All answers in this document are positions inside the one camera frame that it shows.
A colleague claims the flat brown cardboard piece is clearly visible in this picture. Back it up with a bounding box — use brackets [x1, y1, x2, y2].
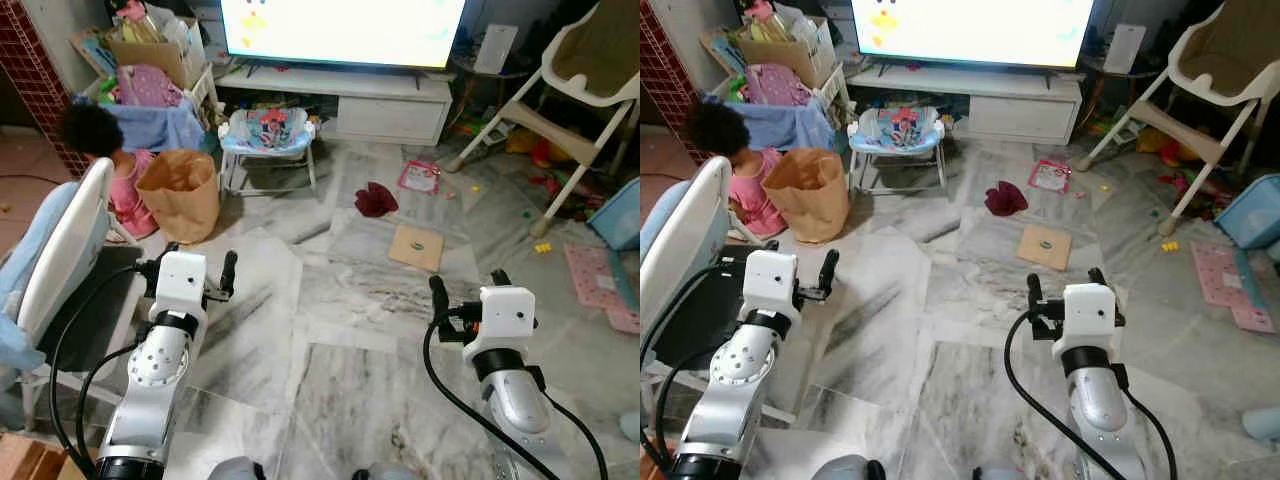
[387, 223, 446, 274]
[1016, 223, 1074, 272]

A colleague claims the brown paper bag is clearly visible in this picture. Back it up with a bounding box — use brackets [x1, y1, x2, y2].
[134, 149, 222, 247]
[762, 147, 852, 245]

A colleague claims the child in pink clothes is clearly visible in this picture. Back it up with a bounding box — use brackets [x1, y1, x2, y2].
[684, 99, 793, 240]
[57, 102, 163, 242]

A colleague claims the white and blue baby seat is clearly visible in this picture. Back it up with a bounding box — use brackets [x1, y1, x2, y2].
[0, 156, 117, 406]
[640, 154, 737, 403]

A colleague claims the pink floor mat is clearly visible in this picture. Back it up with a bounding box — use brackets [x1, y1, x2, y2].
[1189, 241, 1277, 335]
[562, 242, 641, 337]

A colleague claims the dark red cloth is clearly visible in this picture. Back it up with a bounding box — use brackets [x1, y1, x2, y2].
[353, 181, 400, 220]
[983, 181, 1030, 218]

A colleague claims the pink flat packet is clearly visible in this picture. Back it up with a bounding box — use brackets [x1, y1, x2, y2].
[397, 158, 444, 197]
[1027, 157, 1074, 195]

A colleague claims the blue cloth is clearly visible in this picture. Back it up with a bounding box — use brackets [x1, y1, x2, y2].
[73, 94, 208, 154]
[703, 92, 838, 152]

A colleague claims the blue plastic bin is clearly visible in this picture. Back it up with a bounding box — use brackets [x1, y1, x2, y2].
[1212, 172, 1280, 252]
[584, 177, 641, 252]

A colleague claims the blue baby bouncer seat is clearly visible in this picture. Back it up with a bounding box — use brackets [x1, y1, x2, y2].
[847, 104, 950, 197]
[217, 107, 320, 197]

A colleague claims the pink patterned bag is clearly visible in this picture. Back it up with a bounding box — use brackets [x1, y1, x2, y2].
[744, 62, 814, 108]
[117, 64, 187, 109]

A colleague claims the grey left robot leg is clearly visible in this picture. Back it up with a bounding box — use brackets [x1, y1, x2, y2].
[814, 454, 887, 480]
[204, 456, 267, 480]

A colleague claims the white television cabinet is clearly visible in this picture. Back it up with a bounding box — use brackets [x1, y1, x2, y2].
[844, 64, 1087, 147]
[214, 64, 457, 147]

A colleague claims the cardboard box of toys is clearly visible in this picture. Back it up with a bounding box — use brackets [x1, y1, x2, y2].
[100, 10, 208, 91]
[730, 5, 838, 87]

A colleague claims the white flat panel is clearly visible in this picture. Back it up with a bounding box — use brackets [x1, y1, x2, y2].
[1102, 23, 1149, 75]
[472, 23, 520, 77]

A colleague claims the white baby high chair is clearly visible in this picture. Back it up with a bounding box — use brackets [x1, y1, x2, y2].
[446, 0, 641, 240]
[1074, 0, 1280, 239]

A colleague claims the large flat screen television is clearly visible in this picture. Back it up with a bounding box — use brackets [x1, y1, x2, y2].
[849, 0, 1099, 71]
[219, 0, 469, 71]

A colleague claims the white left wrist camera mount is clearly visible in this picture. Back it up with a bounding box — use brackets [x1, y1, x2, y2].
[155, 250, 210, 326]
[740, 249, 800, 324]

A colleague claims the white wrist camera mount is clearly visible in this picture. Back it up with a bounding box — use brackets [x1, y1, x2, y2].
[464, 286, 539, 367]
[740, 249, 800, 324]
[155, 250, 210, 326]
[1054, 282, 1129, 367]

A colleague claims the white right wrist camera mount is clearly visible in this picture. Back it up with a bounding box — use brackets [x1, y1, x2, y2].
[1054, 282, 1129, 367]
[464, 286, 539, 367]

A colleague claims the long black right arm cable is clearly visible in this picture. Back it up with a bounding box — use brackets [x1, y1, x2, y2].
[422, 308, 533, 480]
[1002, 308, 1133, 480]

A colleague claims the long black arm cable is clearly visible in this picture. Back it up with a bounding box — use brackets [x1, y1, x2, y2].
[640, 263, 747, 476]
[422, 308, 533, 480]
[1002, 308, 1133, 480]
[48, 262, 161, 476]

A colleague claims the long black left arm cable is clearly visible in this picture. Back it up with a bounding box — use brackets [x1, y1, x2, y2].
[640, 263, 747, 476]
[48, 262, 161, 476]

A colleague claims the short black right arm cable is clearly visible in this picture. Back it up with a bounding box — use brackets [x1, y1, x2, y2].
[540, 385, 610, 480]
[1118, 383, 1180, 480]

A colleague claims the short black arm cable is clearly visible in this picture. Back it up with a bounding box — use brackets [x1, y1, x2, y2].
[74, 343, 141, 466]
[653, 343, 741, 471]
[540, 385, 610, 480]
[1118, 383, 1180, 480]

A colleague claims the short black left arm cable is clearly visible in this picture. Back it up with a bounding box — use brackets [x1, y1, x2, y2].
[74, 343, 141, 466]
[653, 343, 741, 471]

